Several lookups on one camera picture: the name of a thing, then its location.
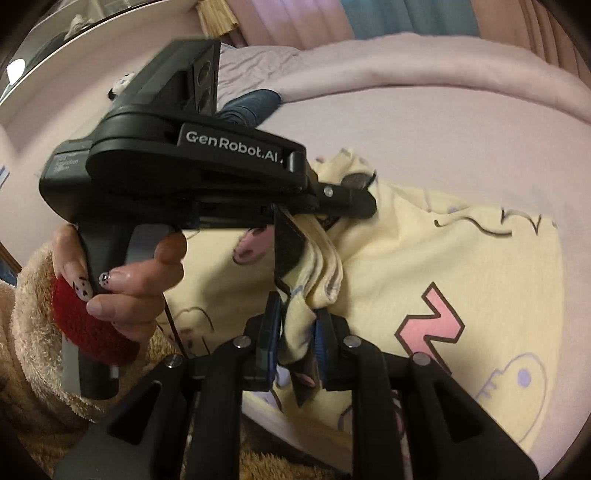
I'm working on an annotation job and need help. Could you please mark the yellow cartoon print pants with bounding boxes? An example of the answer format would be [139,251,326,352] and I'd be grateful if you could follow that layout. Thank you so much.
[158,147,567,480]

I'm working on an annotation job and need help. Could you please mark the left hand with painted nails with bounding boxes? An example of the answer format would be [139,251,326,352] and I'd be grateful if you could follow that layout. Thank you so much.
[52,224,187,344]

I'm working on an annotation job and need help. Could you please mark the panda plush toy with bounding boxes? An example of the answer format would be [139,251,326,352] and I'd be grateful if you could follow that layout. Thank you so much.
[107,72,135,101]

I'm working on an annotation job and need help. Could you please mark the folded dark navy pants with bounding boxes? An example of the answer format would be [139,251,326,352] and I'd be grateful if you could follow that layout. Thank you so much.
[215,89,283,128]

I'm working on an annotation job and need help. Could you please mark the pink curtain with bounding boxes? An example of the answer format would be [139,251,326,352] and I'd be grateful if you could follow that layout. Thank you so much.
[228,0,355,50]

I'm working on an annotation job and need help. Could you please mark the pink duvet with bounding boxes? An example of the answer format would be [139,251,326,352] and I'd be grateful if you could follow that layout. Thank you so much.
[216,32,591,135]

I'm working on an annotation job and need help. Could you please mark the teal curtain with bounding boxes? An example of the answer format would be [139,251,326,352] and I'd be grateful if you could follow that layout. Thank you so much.
[341,0,480,39]

